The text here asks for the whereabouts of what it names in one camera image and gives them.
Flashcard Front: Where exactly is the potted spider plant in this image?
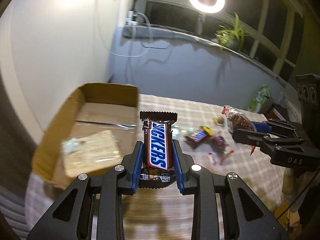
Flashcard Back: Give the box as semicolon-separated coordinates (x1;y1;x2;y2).
215;12;246;51

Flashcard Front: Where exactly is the cardboard box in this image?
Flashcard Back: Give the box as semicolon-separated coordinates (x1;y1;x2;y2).
31;83;139;189

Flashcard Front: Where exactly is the white cable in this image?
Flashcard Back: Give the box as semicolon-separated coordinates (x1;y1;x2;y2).
92;12;173;58

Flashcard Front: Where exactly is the large Snickers bar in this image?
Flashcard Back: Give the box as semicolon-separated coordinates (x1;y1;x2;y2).
139;111;177;189

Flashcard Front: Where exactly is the green white snack bag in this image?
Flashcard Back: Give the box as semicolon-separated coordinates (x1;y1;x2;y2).
247;86;271;113

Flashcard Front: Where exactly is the grey windowsill cushion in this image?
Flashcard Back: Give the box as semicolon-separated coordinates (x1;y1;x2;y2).
121;24;251;53

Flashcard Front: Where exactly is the brown jelly cup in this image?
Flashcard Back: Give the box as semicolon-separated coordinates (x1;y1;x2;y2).
213;115;225;126

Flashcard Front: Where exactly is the small Snickers bar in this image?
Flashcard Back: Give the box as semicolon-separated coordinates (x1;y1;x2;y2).
185;126;213;149

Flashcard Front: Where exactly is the pink plaid tablecloth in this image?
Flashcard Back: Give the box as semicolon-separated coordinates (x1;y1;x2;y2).
28;89;288;239

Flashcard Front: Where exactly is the dark red candy wrapper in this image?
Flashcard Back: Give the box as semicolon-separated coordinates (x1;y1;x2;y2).
209;135;234;164

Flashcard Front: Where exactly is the clear bag of red snacks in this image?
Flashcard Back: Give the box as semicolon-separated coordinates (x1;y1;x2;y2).
221;105;257;134

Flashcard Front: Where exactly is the white power adapter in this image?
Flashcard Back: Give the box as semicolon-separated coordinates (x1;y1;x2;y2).
126;11;138;25

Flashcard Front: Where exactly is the pale cracker packet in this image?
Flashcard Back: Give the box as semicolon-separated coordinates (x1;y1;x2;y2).
61;130;121;178

